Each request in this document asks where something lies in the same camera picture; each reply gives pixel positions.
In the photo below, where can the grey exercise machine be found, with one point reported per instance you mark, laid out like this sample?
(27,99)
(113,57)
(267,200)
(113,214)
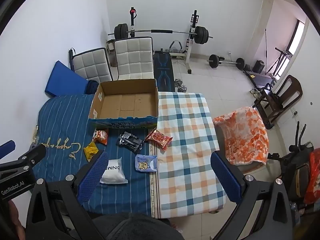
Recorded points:
(175,50)

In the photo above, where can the plaid blanket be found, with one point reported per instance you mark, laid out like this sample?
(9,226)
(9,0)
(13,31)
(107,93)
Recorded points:
(185,135)

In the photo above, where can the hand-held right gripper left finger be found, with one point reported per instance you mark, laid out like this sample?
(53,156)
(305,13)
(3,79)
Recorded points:
(93,175)

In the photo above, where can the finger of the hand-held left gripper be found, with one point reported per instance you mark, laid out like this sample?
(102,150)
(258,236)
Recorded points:
(35,153)
(7,147)

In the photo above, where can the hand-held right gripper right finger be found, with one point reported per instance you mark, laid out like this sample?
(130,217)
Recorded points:
(222,177)

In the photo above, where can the black exercise bike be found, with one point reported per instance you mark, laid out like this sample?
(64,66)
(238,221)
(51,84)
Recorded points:
(297,160)

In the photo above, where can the white quilted chair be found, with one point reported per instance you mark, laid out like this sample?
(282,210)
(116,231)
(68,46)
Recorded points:
(92,65)
(133,57)

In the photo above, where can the white soft pack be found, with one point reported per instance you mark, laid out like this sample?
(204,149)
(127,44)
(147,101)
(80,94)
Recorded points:
(113,172)

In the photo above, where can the orange floral blanket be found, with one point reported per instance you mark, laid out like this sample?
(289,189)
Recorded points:
(246,135)

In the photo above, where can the long barbell with black plates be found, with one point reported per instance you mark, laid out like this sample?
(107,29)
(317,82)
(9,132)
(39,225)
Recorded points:
(160,31)

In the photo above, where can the short barbell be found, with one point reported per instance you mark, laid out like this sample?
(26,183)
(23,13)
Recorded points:
(226,61)

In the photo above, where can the metal dumbbell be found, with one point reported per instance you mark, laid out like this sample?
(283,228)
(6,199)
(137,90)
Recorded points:
(182,88)
(178,82)

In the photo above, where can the white shoes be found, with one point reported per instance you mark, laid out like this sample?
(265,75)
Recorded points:
(255,92)

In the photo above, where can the dark wooden chair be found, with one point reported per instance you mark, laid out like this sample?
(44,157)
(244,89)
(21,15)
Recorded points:
(291,90)

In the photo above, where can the black treadmill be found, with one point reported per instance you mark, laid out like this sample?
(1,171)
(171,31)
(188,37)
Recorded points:
(265,76)

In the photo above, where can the black weight bench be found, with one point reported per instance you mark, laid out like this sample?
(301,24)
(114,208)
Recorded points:
(163,72)

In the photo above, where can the black speaker box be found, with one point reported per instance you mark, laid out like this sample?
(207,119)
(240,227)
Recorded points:
(258,66)

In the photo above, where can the orange snack packet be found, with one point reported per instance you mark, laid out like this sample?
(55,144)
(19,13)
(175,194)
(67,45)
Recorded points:
(101,136)

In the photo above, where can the dark blue cloth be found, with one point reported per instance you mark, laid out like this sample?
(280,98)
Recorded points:
(92,87)

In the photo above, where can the red floral snack packet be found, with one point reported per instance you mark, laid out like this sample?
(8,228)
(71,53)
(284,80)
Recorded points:
(158,138)

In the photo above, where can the black snack packet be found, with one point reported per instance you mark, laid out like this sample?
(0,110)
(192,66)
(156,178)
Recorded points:
(130,141)

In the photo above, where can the blue tissue pack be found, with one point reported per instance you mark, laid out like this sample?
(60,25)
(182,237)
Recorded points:
(145,163)

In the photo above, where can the yellow snack packet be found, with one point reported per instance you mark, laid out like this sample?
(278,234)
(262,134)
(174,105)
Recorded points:
(90,151)

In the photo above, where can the white barbell rack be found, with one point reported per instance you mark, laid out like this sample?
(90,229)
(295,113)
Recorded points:
(190,45)

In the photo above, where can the red bag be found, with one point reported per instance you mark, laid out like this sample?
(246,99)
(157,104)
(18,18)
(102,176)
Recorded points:
(313,177)

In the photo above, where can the cardboard box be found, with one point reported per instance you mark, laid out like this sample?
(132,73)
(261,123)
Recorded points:
(125,105)

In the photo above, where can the blue foam mat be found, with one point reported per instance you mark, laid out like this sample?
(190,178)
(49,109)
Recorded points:
(63,80)

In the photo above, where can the blue striped bedsheet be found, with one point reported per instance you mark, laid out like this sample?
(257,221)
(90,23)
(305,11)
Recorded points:
(62,120)

